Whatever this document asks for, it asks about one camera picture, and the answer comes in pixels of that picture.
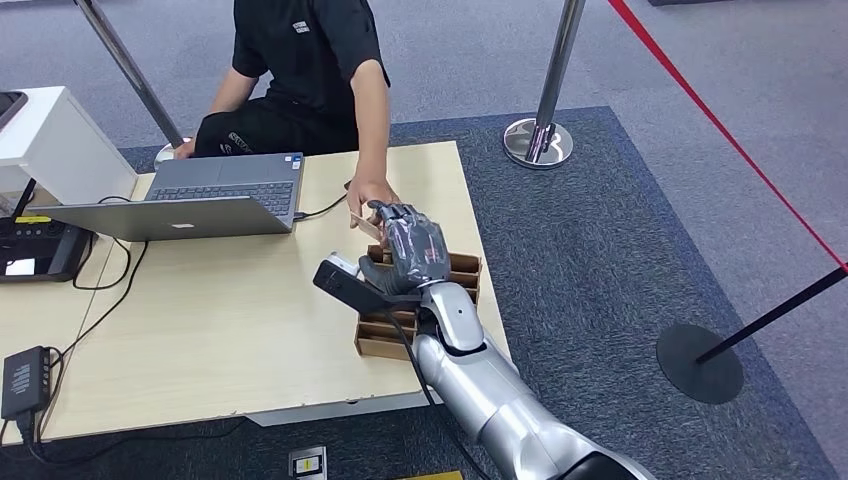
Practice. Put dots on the brown slotted wooden card holder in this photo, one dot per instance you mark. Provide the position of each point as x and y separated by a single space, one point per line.
384 334

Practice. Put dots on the grey open laptop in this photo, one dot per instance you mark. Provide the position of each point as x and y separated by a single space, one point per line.
218 192

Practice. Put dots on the yellow floor marker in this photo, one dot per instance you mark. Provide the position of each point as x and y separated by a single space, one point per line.
430 476

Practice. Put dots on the person's left hand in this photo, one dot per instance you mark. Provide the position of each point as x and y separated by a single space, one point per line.
366 193

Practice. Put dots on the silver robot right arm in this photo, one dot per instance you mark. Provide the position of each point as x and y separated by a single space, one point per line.
484 391

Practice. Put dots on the black power adapter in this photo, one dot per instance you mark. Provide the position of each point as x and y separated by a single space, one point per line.
24 381

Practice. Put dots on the floor socket plate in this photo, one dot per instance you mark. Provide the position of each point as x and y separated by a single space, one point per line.
308 462

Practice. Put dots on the dark tablet screen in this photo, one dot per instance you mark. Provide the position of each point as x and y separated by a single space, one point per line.
9 102

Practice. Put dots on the chrome stanchion with round base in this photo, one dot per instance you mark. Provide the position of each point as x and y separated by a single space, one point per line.
129 73
553 73

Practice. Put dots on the black desktop device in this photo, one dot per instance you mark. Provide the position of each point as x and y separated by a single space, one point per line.
40 252

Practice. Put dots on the black stanchion with round base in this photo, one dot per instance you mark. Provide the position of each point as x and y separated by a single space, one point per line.
702 364

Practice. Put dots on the white box cabinet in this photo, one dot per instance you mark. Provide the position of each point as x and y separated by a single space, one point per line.
63 146

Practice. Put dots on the person's right hand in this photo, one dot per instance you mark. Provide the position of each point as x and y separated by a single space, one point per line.
185 150

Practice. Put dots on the black wrist camera pale box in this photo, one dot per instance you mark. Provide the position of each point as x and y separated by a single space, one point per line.
344 286

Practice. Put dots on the dark blue carpet mat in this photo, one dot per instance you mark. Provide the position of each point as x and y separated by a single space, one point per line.
596 278

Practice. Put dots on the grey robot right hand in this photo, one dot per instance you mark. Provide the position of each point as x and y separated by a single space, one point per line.
414 248

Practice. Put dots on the patterned card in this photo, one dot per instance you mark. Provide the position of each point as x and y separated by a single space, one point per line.
366 225

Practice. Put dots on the person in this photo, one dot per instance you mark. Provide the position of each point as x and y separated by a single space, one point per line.
311 66

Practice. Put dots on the red barrier belt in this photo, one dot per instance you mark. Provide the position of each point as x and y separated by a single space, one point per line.
722 129

